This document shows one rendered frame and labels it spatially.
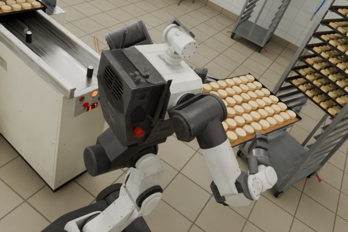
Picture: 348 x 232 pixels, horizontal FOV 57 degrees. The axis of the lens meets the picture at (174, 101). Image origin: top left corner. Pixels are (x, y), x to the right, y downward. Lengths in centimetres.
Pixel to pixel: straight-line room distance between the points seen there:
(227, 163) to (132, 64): 41
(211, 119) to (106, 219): 96
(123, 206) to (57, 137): 50
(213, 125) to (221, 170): 14
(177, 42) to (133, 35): 24
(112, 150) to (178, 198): 126
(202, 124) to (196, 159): 177
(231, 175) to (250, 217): 158
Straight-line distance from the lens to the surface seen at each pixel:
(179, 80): 99
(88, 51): 183
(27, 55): 176
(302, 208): 287
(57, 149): 187
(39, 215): 217
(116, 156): 118
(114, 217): 170
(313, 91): 240
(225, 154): 96
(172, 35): 103
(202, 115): 91
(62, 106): 164
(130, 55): 104
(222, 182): 99
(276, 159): 285
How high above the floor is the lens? 187
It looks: 37 degrees down
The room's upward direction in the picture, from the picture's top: 21 degrees clockwise
